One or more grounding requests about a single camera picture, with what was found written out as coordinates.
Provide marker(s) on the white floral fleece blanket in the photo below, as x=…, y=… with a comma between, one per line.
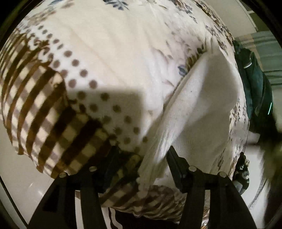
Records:
x=81, y=77

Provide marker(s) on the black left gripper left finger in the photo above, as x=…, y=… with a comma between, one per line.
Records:
x=57, y=207

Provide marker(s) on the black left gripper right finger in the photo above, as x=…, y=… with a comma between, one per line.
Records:
x=227, y=207

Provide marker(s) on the dark green garment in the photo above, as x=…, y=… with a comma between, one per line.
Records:
x=257, y=89

